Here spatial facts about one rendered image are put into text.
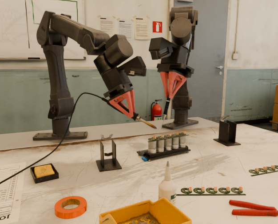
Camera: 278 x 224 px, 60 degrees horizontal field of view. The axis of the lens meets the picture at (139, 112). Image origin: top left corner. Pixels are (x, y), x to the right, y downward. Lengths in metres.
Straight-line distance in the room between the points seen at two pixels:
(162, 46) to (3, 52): 2.68
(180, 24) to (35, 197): 0.55
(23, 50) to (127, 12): 1.40
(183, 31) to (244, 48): 3.88
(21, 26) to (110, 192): 2.84
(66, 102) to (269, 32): 4.36
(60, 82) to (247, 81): 3.96
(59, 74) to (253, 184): 0.71
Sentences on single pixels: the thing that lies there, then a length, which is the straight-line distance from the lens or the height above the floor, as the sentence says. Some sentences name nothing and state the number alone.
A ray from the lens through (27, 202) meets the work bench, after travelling 0.57.
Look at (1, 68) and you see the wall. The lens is 3.26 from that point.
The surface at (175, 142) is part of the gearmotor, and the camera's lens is 0.76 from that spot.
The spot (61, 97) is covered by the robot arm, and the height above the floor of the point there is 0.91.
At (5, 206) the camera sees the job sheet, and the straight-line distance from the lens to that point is 0.58.
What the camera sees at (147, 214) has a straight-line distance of 0.48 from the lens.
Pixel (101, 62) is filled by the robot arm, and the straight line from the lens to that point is 0.74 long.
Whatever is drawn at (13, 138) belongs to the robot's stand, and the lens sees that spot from 1.05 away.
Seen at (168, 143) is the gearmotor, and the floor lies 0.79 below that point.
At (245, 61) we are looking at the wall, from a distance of 4.57.
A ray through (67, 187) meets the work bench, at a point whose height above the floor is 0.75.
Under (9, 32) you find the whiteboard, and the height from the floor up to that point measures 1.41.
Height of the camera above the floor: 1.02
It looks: 10 degrees down
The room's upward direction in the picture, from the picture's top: straight up
